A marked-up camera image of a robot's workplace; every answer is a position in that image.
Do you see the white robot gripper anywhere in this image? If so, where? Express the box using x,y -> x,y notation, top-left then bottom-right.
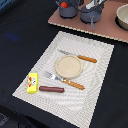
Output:
91,0 -> 107,6

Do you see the red toy tomato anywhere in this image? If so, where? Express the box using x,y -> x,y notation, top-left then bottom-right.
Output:
60,2 -> 68,8

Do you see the yellow toy butter box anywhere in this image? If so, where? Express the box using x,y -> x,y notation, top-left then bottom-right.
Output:
27,73 -> 38,94

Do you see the brown toy sausage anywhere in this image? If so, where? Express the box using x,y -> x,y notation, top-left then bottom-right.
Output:
39,86 -> 64,93

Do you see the brown toy stove board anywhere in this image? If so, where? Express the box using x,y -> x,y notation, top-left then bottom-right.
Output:
48,0 -> 128,43

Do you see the beige bowl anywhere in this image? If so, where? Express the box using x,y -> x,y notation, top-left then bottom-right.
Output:
116,4 -> 128,30

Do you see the round wooden plate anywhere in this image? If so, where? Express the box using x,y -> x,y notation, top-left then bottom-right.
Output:
55,55 -> 83,79

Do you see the grey toy saucepan with handle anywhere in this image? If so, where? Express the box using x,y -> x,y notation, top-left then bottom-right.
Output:
80,6 -> 102,29

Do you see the knife with wooden handle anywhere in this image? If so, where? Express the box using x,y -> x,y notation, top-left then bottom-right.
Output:
58,49 -> 97,63

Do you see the fork with wooden handle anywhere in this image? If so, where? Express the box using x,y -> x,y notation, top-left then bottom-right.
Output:
43,71 -> 85,90

